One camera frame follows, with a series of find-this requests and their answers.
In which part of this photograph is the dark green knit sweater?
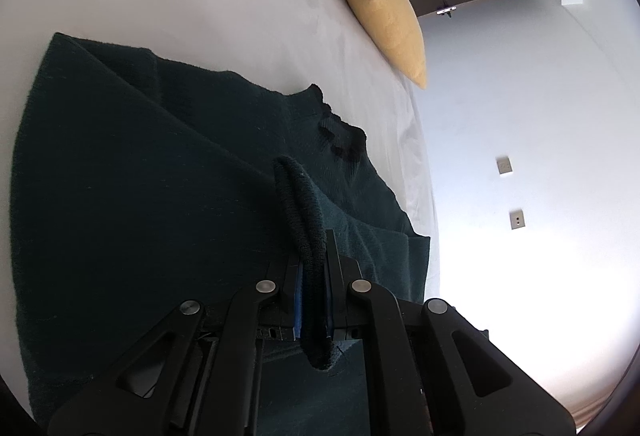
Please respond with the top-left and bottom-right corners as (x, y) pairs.
(10, 33), (430, 425)

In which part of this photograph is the yellow throw pillow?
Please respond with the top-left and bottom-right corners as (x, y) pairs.
(347, 0), (426, 88)

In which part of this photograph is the white bed sheet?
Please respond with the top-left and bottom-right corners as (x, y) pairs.
(1, 0), (433, 410)

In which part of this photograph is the lower wall socket plate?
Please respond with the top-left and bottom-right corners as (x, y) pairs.
(509, 210), (525, 230)

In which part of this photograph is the upper wall switch plate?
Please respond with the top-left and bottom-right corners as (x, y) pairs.
(496, 156), (513, 177)

